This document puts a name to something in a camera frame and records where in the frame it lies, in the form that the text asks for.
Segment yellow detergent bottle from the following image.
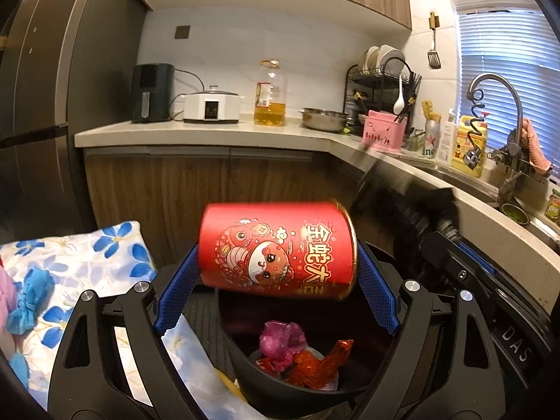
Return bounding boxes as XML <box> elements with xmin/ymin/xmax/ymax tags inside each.
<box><xmin>451</xmin><ymin>115</ymin><xmax>487</xmax><ymax>179</ymax></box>

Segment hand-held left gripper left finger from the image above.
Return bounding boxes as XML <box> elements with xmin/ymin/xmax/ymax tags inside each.
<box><xmin>47</xmin><ymin>244</ymin><xmax>206</xmax><ymax>420</ymax></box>

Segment pale pink plastic bag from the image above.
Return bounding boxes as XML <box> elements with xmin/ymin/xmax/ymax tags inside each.
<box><xmin>0</xmin><ymin>267</ymin><xmax>22</xmax><ymax>359</ymax></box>

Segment white ladle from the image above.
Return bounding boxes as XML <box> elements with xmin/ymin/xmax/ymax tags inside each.
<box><xmin>393</xmin><ymin>74</ymin><xmax>405</xmax><ymax>115</ymax></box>

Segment dark grey refrigerator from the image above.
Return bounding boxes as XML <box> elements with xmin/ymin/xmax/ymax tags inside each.
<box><xmin>0</xmin><ymin>0</ymin><xmax>147</xmax><ymax>248</ymax></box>

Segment white electric cooker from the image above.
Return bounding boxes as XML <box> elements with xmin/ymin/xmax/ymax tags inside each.
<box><xmin>183</xmin><ymin>85</ymin><xmax>241</xmax><ymax>124</ymax></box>

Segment steel kitchen faucet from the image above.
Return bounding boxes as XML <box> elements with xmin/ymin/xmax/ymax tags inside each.
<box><xmin>468</xmin><ymin>73</ymin><xmax>526</xmax><ymax>193</ymax></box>

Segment lilac plastic bag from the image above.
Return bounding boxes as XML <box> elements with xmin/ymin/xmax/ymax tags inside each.
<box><xmin>258</xmin><ymin>320</ymin><xmax>307</xmax><ymax>375</ymax></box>

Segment metal slotted spatula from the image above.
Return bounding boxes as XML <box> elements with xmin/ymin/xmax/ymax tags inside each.
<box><xmin>426</xmin><ymin>11</ymin><xmax>442</xmax><ymax>70</ymax></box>

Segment black wire dish rack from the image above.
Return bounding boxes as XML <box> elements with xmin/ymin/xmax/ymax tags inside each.
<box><xmin>343</xmin><ymin>57</ymin><xmax>421</xmax><ymax>141</ymax></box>

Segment red printed tin can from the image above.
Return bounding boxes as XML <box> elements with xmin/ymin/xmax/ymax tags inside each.
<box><xmin>198</xmin><ymin>200</ymin><xmax>358</xmax><ymax>302</ymax></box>

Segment black air fryer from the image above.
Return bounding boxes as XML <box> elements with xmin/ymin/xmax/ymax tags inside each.
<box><xmin>131</xmin><ymin>63</ymin><xmax>176</xmax><ymax>124</ymax></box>

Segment white pump bottle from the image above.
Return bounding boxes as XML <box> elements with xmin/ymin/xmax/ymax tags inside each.
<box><xmin>437</xmin><ymin>108</ymin><xmax>458</xmax><ymax>163</ymax></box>

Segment white window blinds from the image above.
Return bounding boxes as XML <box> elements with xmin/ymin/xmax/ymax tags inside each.
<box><xmin>455</xmin><ymin>9</ymin><xmax>560</xmax><ymax>171</ymax></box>

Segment stainless steel bowl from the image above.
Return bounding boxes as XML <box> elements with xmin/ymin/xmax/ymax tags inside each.
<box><xmin>300</xmin><ymin>107</ymin><xmax>349</xmax><ymax>133</ymax></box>

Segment blue plastic bag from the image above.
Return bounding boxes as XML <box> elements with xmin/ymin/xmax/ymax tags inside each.
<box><xmin>6</xmin><ymin>267</ymin><xmax>55</xmax><ymax>335</ymax></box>

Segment wire sink caddy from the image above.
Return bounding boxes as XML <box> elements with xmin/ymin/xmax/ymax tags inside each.
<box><xmin>488</xmin><ymin>146</ymin><xmax>550</xmax><ymax>184</ymax></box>

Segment steel kitchen sink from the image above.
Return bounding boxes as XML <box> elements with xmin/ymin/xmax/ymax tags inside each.
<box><xmin>415</xmin><ymin>162</ymin><xmax>560</xmax><ymax>250</ymax></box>

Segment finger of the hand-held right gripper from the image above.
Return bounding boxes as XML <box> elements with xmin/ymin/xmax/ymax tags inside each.
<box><xmin>422</xmin><ymin>231</ymin><xmax>497</xmax><ymax>292</ymax></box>

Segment cooking oil bottle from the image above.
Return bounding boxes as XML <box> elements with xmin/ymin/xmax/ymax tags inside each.
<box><xmin>254</xmin><ymin>59</ymin><xmax>289</xmax><ymax>127</ymax></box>

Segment pink utensil holder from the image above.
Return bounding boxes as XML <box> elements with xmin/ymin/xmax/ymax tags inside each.
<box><xmin>361</xmin><ymin>109</ymin><xmax>407</xmax><ymax>155</ymax></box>

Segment bundle of black chopsticks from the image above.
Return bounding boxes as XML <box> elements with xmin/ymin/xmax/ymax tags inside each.
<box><xmin>407</xmin><ymin>72</ymin><xmax>423</xmax><ymax>110</ymax></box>

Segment wooden base cabinet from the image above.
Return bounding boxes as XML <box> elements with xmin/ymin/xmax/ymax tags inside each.
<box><xmin>83</xmin><ymin>146</ymin><xmax>364</xmax><ymax>272</ymax></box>

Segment blue floral cloth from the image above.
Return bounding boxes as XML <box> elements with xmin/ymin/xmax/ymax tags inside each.
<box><xmin>0</xmin><ymin>221</ymin><xmax>246</xmax><ymax>412</ymax></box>

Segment red plastic bag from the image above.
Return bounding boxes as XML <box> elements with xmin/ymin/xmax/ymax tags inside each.
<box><xmin>256</xmin><ymin>339</ymin><xmax>355</xmax><ymax>390</ymax></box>

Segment black round trash bin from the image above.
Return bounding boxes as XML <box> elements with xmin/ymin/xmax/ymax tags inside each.
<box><xmin>153</xmin><ymin>245</ymin><xmax>410</xmax><ymax>410</ymax></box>

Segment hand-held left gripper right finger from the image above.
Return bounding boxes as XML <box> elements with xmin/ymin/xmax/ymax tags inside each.
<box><xmin>350</xmin><ymin>245</ymin><xmax>504</xmax><ymax>420</ymax></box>

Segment silver beer can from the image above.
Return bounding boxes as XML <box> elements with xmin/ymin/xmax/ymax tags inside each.
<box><xmin>421</xmin><ymin>130</ymin><xmax>438</xmax><ymax>158</ymax></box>

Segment black coiled sprayer hose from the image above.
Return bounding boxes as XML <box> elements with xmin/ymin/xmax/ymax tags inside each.
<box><xmin>464</xmin><ymin>90</ymin><xmax>488</xmax><ymax>170</ymax></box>

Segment pink cloth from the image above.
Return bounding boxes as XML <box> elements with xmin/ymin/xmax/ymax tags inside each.
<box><xmin>520</xmin><ymin>118</ymin><xmax>553</xmax><ymax>170</ymax></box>

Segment white plate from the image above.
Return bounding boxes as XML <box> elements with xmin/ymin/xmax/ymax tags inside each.
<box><xmin>378</xmin><ymin>44</ymin><xmax>407</xmax><ymax>73</ymax></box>
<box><xmin>359</xmin><ymin>46</ymin><xmax>380</xmax><ymax>73</ymax></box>

